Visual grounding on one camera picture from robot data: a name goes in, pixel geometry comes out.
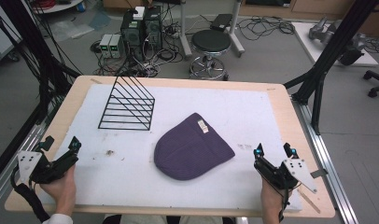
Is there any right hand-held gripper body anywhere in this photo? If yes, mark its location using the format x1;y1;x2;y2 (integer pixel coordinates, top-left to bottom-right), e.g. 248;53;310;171
253;156;318;194

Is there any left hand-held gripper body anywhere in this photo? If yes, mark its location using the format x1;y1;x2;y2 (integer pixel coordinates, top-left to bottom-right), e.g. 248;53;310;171
16;146;79;185

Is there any person's left hand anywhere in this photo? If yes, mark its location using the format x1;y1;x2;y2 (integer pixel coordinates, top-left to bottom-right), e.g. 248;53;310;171
39;165;77;216

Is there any person's right hand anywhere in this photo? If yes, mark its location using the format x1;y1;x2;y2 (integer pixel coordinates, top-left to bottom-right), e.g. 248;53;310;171
260;178;293;224

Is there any tan tape strip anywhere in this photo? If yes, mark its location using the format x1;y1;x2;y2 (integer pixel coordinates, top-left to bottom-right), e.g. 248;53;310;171
297;187;322;215

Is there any white foam mat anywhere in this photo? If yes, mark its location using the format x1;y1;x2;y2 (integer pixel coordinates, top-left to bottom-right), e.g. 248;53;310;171
37;83;303;213

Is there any purple knitted beanie hat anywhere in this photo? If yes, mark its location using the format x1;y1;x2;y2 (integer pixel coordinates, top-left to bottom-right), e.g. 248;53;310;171
153;112;236;181

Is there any grey power supply unit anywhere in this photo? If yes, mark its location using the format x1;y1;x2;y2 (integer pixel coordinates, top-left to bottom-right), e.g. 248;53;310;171
99;34;113;59
109;34;125;59

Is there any white floor platform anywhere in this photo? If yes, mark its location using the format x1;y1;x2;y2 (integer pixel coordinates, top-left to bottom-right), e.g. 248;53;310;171
291;21;379;68

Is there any black office chair base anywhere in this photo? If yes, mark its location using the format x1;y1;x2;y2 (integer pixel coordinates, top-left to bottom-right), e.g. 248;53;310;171
362;69;379;99

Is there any grey equipment case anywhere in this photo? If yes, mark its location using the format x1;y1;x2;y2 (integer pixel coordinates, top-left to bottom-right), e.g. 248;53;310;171
0;18;21;63

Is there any clear plastic sheet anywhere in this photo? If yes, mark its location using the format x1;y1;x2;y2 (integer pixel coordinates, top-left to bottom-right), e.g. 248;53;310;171
49;19;96;41

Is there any white table leg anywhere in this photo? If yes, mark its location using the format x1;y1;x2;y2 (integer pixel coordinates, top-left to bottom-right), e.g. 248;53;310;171
229;0;246;59
177;0;193;61

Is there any black round stool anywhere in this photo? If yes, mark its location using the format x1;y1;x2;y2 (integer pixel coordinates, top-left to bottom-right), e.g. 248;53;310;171
189;29;232;82

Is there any black computer tower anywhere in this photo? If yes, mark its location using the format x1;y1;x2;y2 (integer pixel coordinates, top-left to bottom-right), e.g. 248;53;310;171
119;9;146;63
143;5;163;53

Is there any flat black box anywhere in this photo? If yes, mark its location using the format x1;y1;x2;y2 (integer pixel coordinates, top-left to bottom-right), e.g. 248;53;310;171
209;13;234;33

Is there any round white table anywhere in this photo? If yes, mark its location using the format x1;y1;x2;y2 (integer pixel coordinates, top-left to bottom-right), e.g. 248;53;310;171
31;0;85;15

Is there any white box on tower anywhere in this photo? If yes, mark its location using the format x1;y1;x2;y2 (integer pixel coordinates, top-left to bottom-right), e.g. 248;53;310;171
133;6;146;21

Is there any aluminium rail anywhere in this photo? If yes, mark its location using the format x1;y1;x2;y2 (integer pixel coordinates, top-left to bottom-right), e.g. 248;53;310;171
0;101;62;208
290;95;360;224

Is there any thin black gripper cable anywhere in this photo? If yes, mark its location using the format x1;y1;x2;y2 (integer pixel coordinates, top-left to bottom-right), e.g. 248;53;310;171
278;183;292;222

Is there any black sleeved gripper cable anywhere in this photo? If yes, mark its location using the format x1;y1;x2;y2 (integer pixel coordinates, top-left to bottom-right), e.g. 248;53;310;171
9;166;51;224

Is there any black wire rack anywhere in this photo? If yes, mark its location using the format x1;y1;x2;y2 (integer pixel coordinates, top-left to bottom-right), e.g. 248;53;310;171
97;75;156;132

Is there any black metal frame stand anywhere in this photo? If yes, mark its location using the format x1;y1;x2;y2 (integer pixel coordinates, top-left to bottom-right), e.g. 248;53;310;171
0;0;83;187
283;0;379;136

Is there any tangle of cables by towers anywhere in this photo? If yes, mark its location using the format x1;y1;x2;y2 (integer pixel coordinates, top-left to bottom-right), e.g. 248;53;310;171
90;6;191;78

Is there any tangle of black floor cables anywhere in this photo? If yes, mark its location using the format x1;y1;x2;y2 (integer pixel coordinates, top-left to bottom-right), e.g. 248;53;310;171
236;14;296;42

